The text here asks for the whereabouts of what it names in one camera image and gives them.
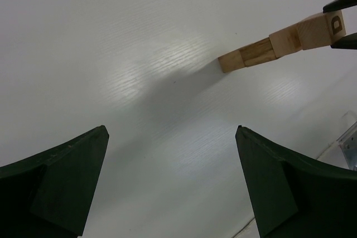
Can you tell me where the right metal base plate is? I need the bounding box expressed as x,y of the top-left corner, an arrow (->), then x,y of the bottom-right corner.
337,123 -> 357,171

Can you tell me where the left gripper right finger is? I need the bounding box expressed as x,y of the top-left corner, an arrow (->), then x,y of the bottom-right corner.
235,125 -> 356,237

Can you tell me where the plain wood cube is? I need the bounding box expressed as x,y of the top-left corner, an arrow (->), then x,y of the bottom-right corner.
269,24 -> 302,58

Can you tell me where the wood cube letter D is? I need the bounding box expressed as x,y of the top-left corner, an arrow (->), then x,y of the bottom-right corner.
297,10 -> 346,50

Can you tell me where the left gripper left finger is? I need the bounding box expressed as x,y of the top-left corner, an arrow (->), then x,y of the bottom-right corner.
1,125 -> 109,237

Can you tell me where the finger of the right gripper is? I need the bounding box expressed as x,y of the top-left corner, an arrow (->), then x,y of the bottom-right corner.
331,33 -> 357,50
323,0 -> 357,13

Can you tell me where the long wood block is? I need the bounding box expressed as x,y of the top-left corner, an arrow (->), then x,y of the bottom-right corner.
239,37 -> 278,67

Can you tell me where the wood cube red letter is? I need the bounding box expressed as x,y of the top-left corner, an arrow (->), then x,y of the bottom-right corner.
218,50 -> 246,73

